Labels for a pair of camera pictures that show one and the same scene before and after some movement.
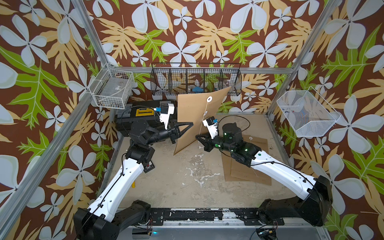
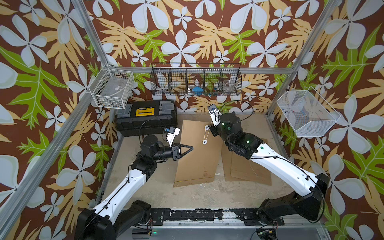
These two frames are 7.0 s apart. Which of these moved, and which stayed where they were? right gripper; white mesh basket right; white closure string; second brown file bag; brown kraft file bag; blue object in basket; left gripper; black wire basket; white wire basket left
Moved: left gripper; white closure string; right gripper; brown kraft file bag
Stayed: white wire basket left; white mesh basket right; blue object in basket; black wire basket; second brown file bag
